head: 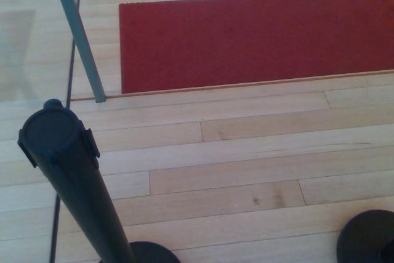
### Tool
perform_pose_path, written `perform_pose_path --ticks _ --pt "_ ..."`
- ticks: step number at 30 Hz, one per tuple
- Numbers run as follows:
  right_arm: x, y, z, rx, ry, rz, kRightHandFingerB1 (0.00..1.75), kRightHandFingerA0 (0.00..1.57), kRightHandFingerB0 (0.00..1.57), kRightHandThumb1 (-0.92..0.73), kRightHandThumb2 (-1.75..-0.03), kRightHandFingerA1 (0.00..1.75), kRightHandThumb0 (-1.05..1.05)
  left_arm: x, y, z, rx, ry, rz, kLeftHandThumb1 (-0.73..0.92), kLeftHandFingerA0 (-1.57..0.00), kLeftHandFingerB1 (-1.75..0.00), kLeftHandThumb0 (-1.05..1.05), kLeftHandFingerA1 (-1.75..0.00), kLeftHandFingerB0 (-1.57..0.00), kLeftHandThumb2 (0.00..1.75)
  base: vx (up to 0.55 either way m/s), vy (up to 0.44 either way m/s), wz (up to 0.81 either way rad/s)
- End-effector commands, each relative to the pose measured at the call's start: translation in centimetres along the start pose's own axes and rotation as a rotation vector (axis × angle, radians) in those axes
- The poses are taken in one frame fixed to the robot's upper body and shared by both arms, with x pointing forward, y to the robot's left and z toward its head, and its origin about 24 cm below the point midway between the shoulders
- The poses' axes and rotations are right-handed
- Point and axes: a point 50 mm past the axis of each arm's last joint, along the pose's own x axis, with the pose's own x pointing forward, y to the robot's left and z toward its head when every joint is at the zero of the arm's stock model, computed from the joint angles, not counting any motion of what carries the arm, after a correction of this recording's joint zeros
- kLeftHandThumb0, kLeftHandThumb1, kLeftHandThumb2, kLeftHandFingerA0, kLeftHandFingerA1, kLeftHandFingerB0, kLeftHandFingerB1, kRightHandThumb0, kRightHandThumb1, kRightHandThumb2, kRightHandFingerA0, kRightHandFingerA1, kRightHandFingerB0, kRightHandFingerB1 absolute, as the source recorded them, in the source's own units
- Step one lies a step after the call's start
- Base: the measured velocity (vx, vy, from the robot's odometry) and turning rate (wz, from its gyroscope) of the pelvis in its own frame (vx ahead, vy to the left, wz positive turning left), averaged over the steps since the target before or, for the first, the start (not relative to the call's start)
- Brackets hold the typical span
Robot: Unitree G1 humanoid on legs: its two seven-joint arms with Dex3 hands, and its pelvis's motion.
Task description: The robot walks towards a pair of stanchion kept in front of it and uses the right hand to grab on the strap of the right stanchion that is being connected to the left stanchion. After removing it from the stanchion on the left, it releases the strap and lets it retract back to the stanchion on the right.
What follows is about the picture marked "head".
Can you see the red carpet runner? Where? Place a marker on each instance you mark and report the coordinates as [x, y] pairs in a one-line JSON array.
[[246, 41]]

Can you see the grey metal post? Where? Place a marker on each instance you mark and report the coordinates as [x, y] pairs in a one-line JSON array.
[[80, 35]]

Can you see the black stanchion post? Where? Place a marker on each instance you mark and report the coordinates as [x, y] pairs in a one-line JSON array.
[[77, 189], [363, 235]]

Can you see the clear glass panel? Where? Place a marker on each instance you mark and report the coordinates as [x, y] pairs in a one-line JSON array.
[[24, 44]]

